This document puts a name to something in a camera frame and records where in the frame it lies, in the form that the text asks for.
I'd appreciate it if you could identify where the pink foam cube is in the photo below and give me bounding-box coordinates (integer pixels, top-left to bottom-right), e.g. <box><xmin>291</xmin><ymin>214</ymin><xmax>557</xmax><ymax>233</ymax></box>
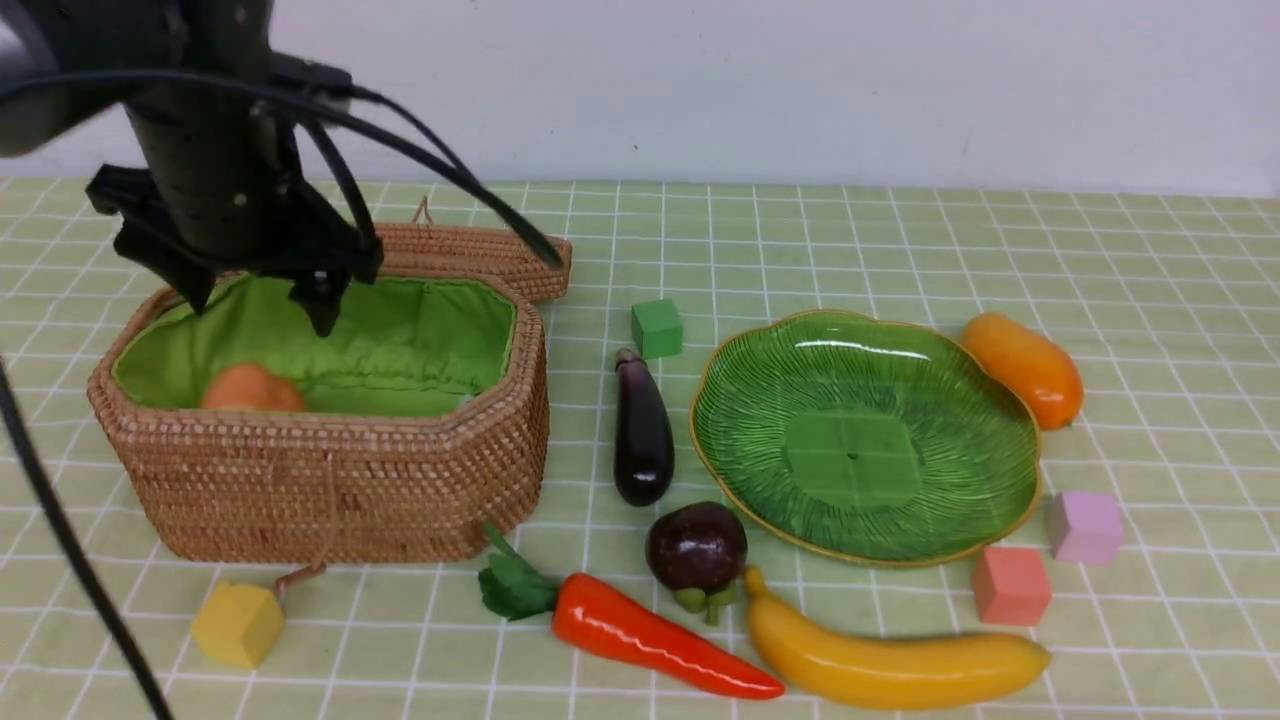
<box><xmin>1047</xmin><ymin>491</ymin><xmax>1126</xmax><ymax>566</ymax></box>

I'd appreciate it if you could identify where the orange toy mango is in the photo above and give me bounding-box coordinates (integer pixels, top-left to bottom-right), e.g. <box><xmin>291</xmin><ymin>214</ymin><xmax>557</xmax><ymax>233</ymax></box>
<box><xmin>960</xmin><ymin>313</ymin><xmax>1085</xmax><ymax>430</ymax></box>

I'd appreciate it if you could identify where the green glass leaf plate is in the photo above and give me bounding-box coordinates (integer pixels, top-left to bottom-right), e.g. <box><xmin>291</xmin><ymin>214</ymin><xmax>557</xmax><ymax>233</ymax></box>
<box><xmin>687</xmin><ymin>309</ymin><xmax>1044</xmax><ymax>568</ymax></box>

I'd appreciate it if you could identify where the red toy chili pepper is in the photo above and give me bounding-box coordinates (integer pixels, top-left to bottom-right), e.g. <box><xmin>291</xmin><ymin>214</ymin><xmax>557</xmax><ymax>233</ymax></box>
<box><xmin>477</xmin><ymin>521</ymin><xmax>786</xmax><ymax>701</ymax></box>

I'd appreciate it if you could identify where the woven wicker basket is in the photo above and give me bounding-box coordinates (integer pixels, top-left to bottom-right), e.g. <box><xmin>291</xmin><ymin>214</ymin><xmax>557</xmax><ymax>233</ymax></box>
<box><xmin>87</xmin><ymin>270</ymin><xmax>550</xmax><ymax>564</ymax></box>

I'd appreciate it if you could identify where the purple toy eggplant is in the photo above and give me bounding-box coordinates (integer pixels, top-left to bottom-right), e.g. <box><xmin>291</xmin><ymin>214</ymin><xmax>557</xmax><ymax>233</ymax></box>
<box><xmin>613</xmin><ymin>348</ymin><xmax>675</xmax><ymax>507</ymax></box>

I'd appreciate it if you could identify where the green fabric basket liner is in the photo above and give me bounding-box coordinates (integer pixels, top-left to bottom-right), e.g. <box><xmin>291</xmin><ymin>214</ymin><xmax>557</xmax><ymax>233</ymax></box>
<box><xmin>111</xmin><ymin>275</ymin><xmax>517</xmax><ymax>416</ymax></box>

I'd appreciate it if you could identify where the yellow foam block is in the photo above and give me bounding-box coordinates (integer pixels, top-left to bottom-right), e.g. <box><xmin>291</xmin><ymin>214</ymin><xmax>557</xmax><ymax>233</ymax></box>
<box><xmin>189</xmin><ymin>580</ymin><xmax>285</xmax><ymax>670</ymax></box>

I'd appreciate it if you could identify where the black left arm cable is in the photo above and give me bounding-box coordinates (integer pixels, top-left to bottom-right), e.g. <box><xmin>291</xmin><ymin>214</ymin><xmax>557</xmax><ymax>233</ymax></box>
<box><xmin>0</xmin><ymin>68</ymin><xmax>566</xmax><ymax>720</ymax></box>

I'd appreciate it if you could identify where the woven wicker basket lid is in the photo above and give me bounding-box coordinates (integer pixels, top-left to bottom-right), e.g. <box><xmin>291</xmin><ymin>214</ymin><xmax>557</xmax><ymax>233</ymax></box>
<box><xmin>374</xmin><ymin>200</ymin><xmax>573</xmax><ymax>302</ymax></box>

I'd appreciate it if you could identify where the dark purple toy mangosteen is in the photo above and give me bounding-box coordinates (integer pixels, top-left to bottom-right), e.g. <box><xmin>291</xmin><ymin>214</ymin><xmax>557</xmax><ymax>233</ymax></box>
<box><xmin>645</xmin><ymin>501</ymin><xmax>749</xmax><ymax>626</ymax></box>

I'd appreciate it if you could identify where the green checkered tablecloth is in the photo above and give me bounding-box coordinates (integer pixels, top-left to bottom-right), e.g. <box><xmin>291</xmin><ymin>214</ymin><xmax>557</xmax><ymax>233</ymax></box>
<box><xmin>1</xmin><ymin>178</ymin><xmax>1279</xmax><ymax>719</ymax></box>

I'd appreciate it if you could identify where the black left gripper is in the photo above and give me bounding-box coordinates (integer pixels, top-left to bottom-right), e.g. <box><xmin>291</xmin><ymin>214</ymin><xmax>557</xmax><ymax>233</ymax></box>
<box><xmin>86</xmin><ymin>100</ymin><xmax>383</xmax><ymax>338</ymax></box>

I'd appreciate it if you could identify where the yellow toy banana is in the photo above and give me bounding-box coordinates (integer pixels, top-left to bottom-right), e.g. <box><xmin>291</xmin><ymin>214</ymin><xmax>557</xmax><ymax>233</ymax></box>
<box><xmin>742</xmin><ymin>565</ymin><xmax>1052</xmax><ymax>711</ymax></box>

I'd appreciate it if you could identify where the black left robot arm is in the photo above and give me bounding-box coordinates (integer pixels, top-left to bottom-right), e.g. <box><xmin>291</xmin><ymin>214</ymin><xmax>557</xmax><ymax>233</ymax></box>
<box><xmin>1</xmin><ymin>1</ymin><xmax>383</xmax><ymax>337</ymax></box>

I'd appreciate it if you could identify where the brown toy potato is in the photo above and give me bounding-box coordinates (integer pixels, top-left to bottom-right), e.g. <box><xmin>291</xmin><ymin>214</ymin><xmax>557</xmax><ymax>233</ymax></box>
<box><xmin>200</xmin><ymin>363</ymin><xmax>307</xmax><ymax>413</ymax></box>

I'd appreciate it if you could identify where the green foam cube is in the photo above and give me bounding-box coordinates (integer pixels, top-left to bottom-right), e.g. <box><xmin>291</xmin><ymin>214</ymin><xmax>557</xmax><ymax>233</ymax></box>
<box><xmin>630</xmin><ymin>299</ymin><xmax>684</xmax><ymax>360</ymax></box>

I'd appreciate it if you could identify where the red foam cube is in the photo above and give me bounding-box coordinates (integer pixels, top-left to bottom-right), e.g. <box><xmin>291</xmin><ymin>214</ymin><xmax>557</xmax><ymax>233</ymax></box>
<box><xmin>970</xmin><ymin>544</ymin><xmax>1053</xmax><ymax>626</ymax></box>

